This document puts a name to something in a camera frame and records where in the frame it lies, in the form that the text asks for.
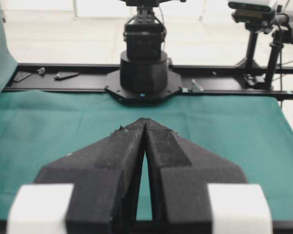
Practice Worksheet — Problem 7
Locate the small metal bracket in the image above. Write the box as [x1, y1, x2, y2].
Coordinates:
[191, 79, 204, 93]

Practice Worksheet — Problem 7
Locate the black camera stand post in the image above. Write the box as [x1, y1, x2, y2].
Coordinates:
[235, 32, 259, 70]

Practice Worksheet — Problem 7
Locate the dark flat tool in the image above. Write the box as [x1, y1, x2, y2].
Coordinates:
[54, 72, 80, 81]

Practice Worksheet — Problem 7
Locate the green table cloth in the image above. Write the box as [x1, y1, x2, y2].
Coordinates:
[0, 0, 293, 220]

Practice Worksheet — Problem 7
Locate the small grey metal piece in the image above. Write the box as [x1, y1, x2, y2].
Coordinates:
[37, 67, 46, 77]

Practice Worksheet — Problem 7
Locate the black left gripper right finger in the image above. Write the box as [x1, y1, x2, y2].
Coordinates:
[144, 117, 273, 234]

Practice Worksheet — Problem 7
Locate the white overhead camera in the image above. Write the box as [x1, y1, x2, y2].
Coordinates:
[228, 0, 278, 34]

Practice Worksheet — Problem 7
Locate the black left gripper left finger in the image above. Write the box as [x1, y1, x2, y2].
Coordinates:
[6, 117, 146, 234]

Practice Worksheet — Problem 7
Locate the black aluminium rail frame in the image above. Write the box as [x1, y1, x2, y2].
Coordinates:
[4, 63, 293, 102]

